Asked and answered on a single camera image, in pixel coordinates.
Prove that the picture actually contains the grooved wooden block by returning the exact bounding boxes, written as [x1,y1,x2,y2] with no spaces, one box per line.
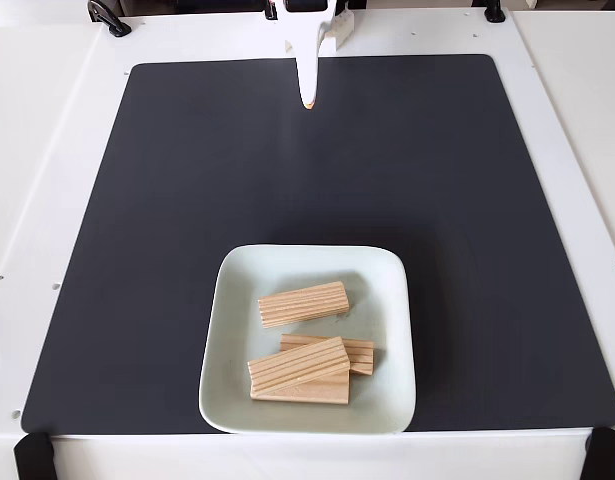
[258,281,351,330]
[280,333,376,376]
[247,336,351,397]
[250,369,351,405]

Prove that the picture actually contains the white square plate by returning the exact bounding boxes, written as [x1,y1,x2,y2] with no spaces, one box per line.
[197,243,418,435]

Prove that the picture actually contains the black table mat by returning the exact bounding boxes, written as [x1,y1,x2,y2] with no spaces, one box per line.
[20,53,615,435]

